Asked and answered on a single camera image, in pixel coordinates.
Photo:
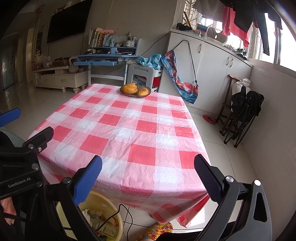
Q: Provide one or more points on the white bag on chair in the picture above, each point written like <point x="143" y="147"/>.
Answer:
<point x="239" y="84"/>

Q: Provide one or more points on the white sideboard cabinet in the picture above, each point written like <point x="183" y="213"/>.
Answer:
<point x="209" y="65"/>

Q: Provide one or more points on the yellow mango left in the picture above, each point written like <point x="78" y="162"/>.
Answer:
<point x="128" y="90"/>

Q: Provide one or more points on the colourful slipper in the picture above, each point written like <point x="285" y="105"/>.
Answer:
<point x="156" y="230"/>

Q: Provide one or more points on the light blue crumpled cloth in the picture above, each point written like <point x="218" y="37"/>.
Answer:
<point x="154" y="61"/>

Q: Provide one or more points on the yellow mango right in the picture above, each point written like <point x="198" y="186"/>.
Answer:
<point x="143" y="92"/>

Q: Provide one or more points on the yellow mango middle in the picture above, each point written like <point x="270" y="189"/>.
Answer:
<point x="133" y="85"/>

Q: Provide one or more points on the pink checkered tablecloth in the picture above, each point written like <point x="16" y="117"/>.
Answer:
<point x="147" y="146"/>

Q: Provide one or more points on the person's left hand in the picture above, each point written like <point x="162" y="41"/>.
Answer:
<point x="7" y="205"/>

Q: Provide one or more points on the blue children's study desk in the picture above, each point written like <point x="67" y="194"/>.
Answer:
<point x="115" y="56"/>

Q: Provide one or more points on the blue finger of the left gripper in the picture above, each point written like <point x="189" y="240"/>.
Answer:
<point x="9" y="116"/>

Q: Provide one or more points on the cream TV cabinet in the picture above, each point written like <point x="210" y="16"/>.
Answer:
<point x="60" y="78"/>

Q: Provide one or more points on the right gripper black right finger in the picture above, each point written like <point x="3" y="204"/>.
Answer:
<point x="211" y="177"/>

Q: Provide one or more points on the yellow trash bin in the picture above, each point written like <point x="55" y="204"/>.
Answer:
<point x="97" y="208"/>

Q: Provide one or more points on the row of books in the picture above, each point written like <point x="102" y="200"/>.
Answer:
<point x="96" y="36"/>

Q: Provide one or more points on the pink kettlebell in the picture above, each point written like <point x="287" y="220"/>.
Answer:
<point x="73" y="68"/>

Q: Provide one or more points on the black hanging garment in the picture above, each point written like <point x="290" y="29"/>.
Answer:
<point x="248" y="12"/>

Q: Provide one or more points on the dark folding chair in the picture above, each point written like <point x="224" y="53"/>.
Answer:
<point x="238" y="112"/>

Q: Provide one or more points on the red object on floor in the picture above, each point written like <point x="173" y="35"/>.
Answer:
<point x="209" y="119"/>

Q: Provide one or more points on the pen holder cup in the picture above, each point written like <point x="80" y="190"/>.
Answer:
<point x="130" y="41"/>

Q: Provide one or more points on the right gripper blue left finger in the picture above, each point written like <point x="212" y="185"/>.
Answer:
<point x="84" y="179"/>

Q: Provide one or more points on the red hanging garment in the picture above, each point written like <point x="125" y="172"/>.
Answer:
<point x="228" y="27"/>

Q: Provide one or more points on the yellow mango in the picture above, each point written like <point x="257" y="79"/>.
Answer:
<point x="128" y="90"/>
<point x="133" y="85"/>
<point x="143" y="92"/>

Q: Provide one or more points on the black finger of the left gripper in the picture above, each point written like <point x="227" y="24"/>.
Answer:
<point x="39" y="141"/>

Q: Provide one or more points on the colourful hanging bag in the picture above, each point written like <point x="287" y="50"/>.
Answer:
<point x="188" y="91"/>

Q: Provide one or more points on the light blue drink carton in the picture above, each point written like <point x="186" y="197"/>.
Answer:
<point x="108" y="229"/>

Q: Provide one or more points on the black wall television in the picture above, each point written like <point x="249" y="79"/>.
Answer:
<point x="68" y="22"/>

